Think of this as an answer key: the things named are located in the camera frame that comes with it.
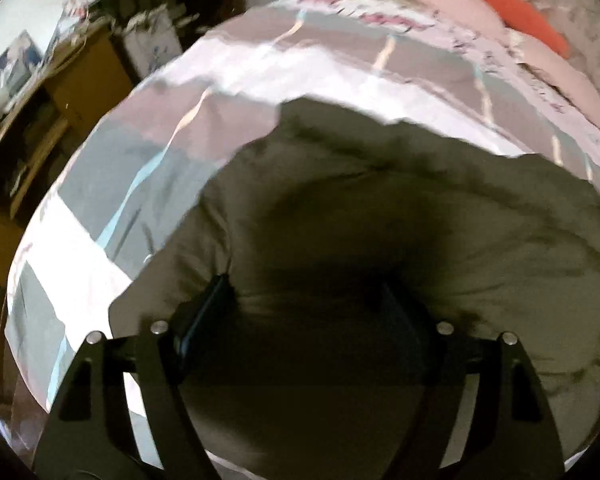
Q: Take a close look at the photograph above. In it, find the olive hooded puffer jacket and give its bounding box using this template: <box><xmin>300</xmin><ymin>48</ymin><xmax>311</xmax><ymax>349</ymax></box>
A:
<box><xmin>109</xmin><ymin>97</ymin><xmax>600</xmax><ymax>480</ymax></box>

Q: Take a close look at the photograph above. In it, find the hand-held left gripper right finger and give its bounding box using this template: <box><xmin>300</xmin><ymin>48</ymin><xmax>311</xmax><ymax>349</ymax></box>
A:
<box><xmin>380</xmin><ymin>280</ymin><xmax>568</xmax><ymax>480</ymax></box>

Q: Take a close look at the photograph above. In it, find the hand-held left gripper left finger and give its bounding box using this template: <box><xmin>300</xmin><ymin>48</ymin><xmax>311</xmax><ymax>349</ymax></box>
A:
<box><xmin>30</xmin><ymin>274</ymin><xmax>238</xmax><ymax>480</ymax></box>

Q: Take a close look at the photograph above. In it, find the light wooden cabinet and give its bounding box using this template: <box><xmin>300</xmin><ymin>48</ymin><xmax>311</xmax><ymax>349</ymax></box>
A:
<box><xmin>0</xmin><ymin>24</ymin><xmax>137</xmax><ymax>283</ymax></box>

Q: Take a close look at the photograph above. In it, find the framed photo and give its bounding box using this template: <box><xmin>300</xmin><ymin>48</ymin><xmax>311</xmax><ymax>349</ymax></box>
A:
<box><xmin>0</xmin><ymin>30</ymin><xmax>44</xmax><ymax>87</ymax></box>

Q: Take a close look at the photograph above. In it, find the pink cartoon printed bed sheet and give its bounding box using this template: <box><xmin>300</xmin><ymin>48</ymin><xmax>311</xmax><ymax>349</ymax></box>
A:
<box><xmin>4</xmin><ymin>0</ymin><xmax>600</xmax><ymax>480</ymax></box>

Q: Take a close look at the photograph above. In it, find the orange carrot plush toy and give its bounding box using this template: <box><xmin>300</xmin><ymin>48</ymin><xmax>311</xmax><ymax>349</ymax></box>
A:
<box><xmin>462</xmin><ymin>0</ymin><xmax>571</xmax><ymax>59</ymax></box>

